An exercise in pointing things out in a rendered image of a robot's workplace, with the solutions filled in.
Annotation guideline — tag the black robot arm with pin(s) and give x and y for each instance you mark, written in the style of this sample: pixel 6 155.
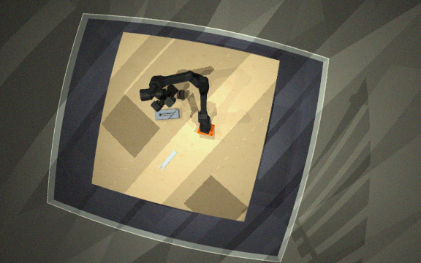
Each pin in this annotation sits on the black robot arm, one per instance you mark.
pixel 158 91

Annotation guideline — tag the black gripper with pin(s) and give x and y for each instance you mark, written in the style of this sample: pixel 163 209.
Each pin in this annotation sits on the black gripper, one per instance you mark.
pixel 158 104

